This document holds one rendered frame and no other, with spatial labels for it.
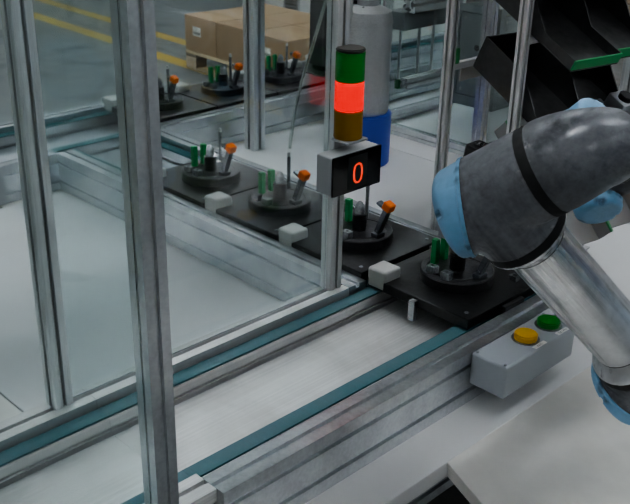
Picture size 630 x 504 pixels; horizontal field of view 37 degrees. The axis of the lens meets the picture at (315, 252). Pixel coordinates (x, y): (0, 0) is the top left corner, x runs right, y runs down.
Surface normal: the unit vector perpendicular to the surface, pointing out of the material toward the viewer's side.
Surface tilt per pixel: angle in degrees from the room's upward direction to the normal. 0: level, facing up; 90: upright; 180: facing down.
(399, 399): 90
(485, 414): 0
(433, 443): 0
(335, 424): 0
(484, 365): 90
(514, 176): 75
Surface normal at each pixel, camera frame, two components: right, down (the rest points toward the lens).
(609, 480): 0.02, -0.91
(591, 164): 0.25, 0.20
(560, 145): -0.18, -0.25
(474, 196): -0.54, 0.08
